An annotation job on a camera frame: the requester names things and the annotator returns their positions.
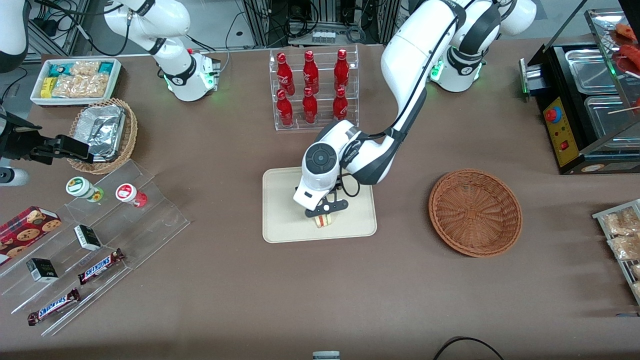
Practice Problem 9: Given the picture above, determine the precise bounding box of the snickers chocolate bar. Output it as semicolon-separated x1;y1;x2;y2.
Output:
77;248;126;286
27;288;82;327

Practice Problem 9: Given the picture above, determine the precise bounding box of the clear acrylic bottle rack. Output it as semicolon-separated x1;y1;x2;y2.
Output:
269;44;360;132

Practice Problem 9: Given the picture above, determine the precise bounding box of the round brown wicker basket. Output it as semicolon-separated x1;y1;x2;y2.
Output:
428;169;523;258

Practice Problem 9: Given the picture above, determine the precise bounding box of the beige plastic tray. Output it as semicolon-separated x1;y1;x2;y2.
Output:
262;166;378;244

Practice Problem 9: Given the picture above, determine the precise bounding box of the clear acrylic stepped display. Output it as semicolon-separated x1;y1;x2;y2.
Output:
0;159;191;337

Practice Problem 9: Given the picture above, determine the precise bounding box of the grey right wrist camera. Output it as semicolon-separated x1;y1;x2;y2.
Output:
0;167;29;187

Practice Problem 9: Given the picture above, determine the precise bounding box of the small black box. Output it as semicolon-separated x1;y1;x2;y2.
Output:
26;258;59;284
74;224;103;252

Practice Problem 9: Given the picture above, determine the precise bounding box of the red cola bottle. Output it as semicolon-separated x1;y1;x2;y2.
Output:
302;87;319;125
302;50;320;95
276;52;296;97
334;48;350;92
276;89;294;128
332;87;349;123

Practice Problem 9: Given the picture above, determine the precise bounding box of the metal wire rack tray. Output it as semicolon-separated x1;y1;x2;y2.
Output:
592;199;640;306

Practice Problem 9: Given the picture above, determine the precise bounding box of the red sausage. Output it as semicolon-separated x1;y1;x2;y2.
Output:
619;44;640;76
613;23;640;44

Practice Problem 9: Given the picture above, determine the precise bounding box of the light tan wicker basket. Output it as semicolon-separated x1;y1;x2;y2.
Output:
67;98;139;176

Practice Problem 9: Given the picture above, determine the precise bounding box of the silver foil container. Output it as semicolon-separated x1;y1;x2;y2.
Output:
74;105;126;162

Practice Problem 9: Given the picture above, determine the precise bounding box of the large clear snack bag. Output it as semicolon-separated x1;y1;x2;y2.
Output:
51;73;111;99

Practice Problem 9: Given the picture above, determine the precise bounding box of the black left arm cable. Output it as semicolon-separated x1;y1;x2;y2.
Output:
339;0;516;199

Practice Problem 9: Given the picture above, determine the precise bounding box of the black food warmer cabinet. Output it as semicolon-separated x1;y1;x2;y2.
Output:
519;7;640;176

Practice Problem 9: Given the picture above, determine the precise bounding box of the red lidded white cup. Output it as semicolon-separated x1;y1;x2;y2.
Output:
115;183;148;209

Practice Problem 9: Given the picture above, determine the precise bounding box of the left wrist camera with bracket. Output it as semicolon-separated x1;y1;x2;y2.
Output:
304;197;350;219

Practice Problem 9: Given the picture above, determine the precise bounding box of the black cable loop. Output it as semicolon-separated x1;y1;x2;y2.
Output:
432;336;506;360

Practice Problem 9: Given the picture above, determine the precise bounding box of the small clear snack bag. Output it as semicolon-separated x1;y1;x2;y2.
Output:
70;60;102;77

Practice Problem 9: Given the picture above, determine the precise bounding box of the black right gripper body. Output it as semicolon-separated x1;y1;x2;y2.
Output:
0;113;60;165

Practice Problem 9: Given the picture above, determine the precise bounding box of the red tartan cookie box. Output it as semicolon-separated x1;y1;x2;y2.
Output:
0;205;63;266

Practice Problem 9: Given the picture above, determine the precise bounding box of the aluminium frame rack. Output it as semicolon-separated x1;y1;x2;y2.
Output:
242;0;402;47

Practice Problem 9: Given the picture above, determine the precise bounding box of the green lidded white cup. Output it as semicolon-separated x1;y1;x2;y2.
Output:
65;176;105;203

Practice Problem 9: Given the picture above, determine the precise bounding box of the white rectangular snack bin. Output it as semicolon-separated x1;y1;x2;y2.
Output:
30;57;123;108

